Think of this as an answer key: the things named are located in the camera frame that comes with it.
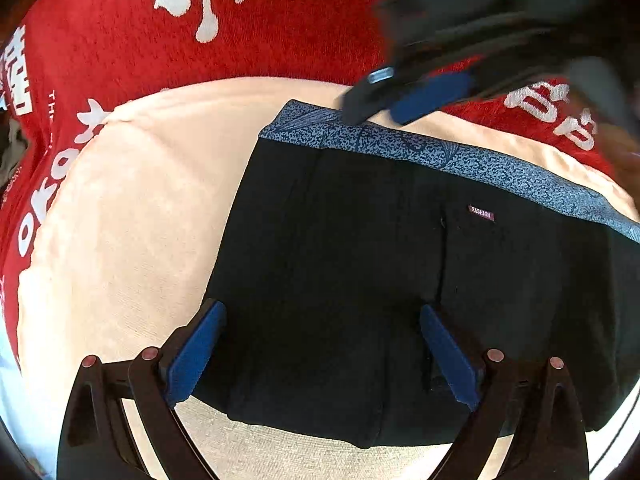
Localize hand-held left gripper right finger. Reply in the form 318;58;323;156
419;304;591;480

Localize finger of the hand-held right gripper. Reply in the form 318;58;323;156
389;71;481;126
342;65;418;125

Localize red printed blanket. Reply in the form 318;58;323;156
0;0;621;376

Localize cream blanket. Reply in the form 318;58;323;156
15;77;640;480

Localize dark cloth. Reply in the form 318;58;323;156
0;110;32;193

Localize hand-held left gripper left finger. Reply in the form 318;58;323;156
56;298;228;480

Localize black pants with blue waistband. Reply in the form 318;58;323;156
192;99;640;448

